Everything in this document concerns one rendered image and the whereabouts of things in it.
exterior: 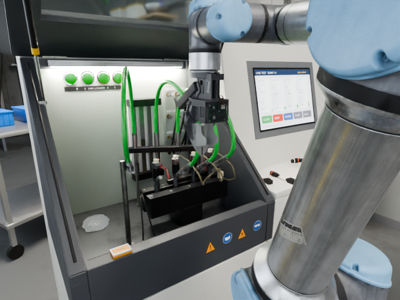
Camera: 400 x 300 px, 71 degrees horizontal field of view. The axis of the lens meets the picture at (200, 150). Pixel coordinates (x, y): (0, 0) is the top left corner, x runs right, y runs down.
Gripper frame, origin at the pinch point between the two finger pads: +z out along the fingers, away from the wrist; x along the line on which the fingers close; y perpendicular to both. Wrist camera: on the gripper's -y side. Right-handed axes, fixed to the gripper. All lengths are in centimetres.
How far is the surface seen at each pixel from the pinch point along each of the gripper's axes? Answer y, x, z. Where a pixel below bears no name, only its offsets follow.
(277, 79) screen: -33, 67, -16
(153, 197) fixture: -24.0, -3.6, 22.6
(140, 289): -2.2, -18.2, 37.7
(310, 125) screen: -28, 88, 8
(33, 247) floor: -181, -44, 121
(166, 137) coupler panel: -56, 19, 11
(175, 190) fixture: -24.3, 5.7, 22.6
